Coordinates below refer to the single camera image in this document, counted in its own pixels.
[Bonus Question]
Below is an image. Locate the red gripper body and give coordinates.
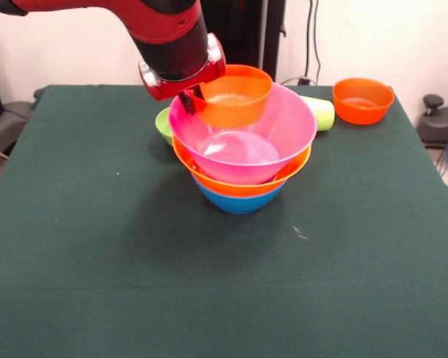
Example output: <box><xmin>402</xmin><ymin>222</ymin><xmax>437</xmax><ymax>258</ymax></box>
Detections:
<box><xmin>137</xmin><ymin>32</ymin><xmax>228</xmax><ymax>102</ymax></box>

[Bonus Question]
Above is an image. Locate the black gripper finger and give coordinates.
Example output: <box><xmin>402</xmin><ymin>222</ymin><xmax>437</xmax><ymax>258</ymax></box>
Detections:
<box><xmin>178</xmin><ymin>91</ymin><xmax>196</xmax><ymax>115</ymax></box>
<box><xmin>189</xmin><ymin>84</ymin><xmax>207</xmax><ymax>104</ymax></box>

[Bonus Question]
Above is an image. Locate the red-orange bowl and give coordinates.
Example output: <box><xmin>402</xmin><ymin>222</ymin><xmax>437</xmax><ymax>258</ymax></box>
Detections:
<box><xmin>191</xmin><ymin>64</ymin><xmax>273</xmax><ymax>130</ymax></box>
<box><xmin>332</xmin><ymin>77</ymin><xmax>396</xmax><ymax>126</ymax></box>

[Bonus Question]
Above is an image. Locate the large pink bowl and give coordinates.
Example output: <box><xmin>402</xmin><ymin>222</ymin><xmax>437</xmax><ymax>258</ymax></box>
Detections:
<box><xmin>168</xmin><ymin>82</ymin><xmax>318</xmax><ymax>186</ymax></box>

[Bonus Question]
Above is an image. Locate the medium blue bowl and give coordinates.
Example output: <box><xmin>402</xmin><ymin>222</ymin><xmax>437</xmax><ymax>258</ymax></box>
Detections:
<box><xmin>192</xmin><ymin>174</ymin><xmax>287</xmax><ymax>216</ymax></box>

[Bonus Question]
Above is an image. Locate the large orange bowl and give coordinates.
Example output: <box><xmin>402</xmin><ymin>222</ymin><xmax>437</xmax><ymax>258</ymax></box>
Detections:
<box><xmin>171</xmin><ymin>136</ymin><xmax>313</xmax><ymax>198</ymax></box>

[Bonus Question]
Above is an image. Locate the lime yellow cup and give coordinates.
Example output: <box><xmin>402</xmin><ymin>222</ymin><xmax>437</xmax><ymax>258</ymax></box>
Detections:
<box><xmin>300</xmin><ymin>95</ymin><xmax>336</xmax><ymax>132</ymax></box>

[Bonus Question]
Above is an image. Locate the small green bowl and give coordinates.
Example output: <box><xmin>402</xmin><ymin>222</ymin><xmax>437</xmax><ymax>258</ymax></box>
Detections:
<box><xmin>155</xmin><ymin>107</ymin><xmax>174</xmax><ymax>145</ymax></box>

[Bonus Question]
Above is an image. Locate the dark green tablecloth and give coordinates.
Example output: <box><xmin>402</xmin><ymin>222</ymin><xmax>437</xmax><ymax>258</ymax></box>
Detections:
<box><xmin>0</xmin><ymin>84</ymin><xmax>448</xmax><ymax>358</ymax></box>

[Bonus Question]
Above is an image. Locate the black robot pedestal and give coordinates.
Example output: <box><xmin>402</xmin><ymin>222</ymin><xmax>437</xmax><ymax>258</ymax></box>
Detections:
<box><xmin>205</xmin><ymin>0</ymin><xmax>287</xmax><ymax>83</ymax></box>

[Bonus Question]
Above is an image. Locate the black wall cable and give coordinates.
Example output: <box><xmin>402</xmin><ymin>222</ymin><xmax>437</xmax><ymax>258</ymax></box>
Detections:
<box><xmin>279</xmin><ymin>0</ymin><xmax>322</xmax><ymax>86</ymax></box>

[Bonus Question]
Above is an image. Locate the grey pedestal foot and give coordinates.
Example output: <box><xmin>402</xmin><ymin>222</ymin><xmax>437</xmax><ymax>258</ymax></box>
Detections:
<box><xmin>417</xmin><ymin>94</ymin><xmax>448</xmax><ymax>150</ymax></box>
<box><xmin>0</xmin><ymin>100</ymin><xmax>37</xmax><ymax>157</ymax></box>

